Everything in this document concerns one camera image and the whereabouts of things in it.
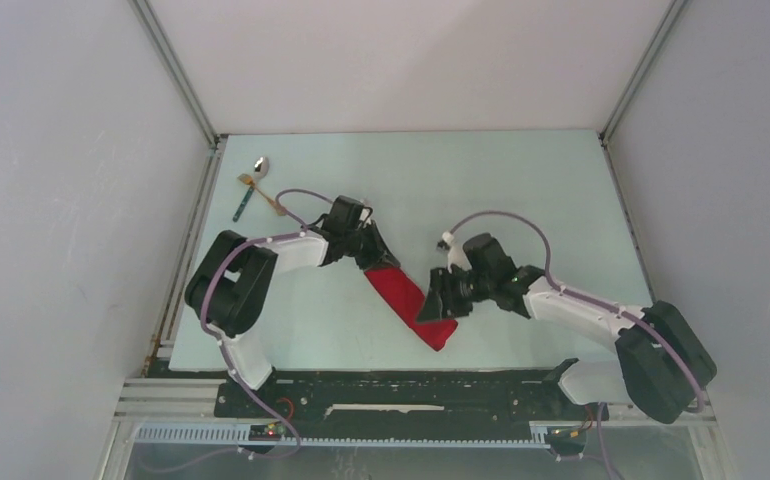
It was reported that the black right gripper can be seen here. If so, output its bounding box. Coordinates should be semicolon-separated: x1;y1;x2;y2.
416;265;495;322

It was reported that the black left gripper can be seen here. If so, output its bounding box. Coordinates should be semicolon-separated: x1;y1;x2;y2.
343;220;400;272

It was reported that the red satin napkin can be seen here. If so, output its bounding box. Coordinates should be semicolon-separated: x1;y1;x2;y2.
364;266;458;352

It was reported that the silver spoon teal handle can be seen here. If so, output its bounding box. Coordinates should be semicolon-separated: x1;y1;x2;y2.
232;156;270;222

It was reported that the gold fork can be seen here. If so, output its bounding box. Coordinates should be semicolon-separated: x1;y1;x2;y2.
238;174;287;216

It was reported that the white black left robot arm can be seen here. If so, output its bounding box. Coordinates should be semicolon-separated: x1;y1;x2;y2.
184;196;401;417

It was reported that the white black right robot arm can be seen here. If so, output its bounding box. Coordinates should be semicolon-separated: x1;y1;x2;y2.
416;232;717;424

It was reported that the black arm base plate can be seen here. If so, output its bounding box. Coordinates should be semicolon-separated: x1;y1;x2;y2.
214;369;608;440

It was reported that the white slotted cable duct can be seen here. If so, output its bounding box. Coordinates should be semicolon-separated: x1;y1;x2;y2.
132;422;549;449

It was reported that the left aluminium frame post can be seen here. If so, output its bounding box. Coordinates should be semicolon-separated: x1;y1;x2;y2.
128;0;220;149

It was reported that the aluminium frame post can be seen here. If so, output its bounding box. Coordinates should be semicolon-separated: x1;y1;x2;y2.
599;0;691;148
128;0;220;149

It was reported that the right aluminium frame post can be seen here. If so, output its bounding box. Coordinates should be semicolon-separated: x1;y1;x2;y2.
599;0;691;148

